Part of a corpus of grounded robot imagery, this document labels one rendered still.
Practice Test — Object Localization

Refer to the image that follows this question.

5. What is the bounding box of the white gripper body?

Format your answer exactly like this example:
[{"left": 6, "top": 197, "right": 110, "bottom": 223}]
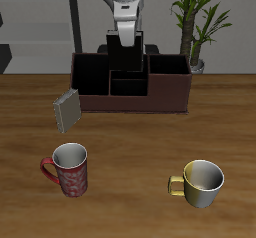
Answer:
[{"left": 114, "top": 19, "right": 138, "bottom": 48}]

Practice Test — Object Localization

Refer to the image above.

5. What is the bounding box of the black book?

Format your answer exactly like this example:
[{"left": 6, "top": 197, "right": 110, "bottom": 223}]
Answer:
[{"left": 106, "top": 29, "right": 145, "bottom": 73}]

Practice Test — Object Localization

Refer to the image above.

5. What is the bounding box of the dark brown desk caddy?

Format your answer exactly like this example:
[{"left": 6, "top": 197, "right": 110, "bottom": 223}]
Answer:
[{"left": 69, "top": 51, "right": 193, "bottom": 115}]

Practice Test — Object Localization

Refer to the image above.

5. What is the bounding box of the green pot plant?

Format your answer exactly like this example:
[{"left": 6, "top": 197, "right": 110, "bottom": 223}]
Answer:
[{"left": 170, "top": 0, "right": 237, "bottom": 67}]

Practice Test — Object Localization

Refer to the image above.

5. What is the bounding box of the white plant pot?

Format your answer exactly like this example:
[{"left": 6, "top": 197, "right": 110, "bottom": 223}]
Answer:
[{"left": 189, "top": 58, "right": 206, "bottom": 76}]

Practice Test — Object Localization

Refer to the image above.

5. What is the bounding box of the red patterned mug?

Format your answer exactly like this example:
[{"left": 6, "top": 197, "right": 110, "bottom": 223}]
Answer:
[{"left": 39, "top": 142, "right": 89, "bottom": 199}]

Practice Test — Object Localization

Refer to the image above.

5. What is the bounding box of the yellow and white mug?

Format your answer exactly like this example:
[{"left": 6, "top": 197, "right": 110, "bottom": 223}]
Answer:
[{"left": 167, "top": 159, "right": 226, "bottom": 209}]

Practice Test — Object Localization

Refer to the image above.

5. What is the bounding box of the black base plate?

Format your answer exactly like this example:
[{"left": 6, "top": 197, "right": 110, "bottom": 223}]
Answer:
[{"left": 97, "top": 43, "right": 161, "bottom": 55}]

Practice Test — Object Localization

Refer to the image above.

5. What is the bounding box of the black upright post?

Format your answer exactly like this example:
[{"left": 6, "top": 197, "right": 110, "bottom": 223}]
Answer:
[{"left": 67, "top": 0, "right": 83, "bottom": 54}]

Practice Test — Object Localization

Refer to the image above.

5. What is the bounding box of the grey wall shelf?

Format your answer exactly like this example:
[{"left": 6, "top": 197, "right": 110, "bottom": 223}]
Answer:
[{"left": 0, "top": 0, "right": 76, "bottom": 75}]

